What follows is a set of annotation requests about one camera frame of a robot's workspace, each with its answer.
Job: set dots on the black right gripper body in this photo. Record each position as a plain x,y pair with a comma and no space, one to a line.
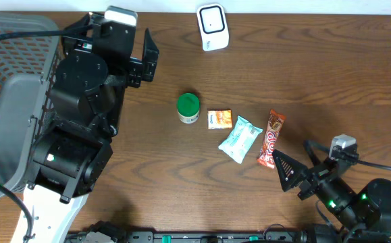
319,175

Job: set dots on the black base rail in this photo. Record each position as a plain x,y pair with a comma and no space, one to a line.
275,235

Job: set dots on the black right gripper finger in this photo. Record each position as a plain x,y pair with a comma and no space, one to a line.
310,146
291,172

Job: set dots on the grey plastic basket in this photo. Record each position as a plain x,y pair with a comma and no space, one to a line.
27,67

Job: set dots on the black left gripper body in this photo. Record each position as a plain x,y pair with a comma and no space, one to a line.
128,71

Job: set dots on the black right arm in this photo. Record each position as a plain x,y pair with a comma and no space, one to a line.
365,216

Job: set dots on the red chocolate wafer pack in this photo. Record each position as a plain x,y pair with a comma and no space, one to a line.
274,126

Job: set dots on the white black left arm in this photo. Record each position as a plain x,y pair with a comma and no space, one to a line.
87,95

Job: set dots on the mint wet wipes pack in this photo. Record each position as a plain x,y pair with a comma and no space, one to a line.
240,139

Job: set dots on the orange snack packet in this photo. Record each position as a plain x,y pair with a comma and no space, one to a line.
219,119

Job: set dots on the green lid jar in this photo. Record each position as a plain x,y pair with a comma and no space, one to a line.
188,108

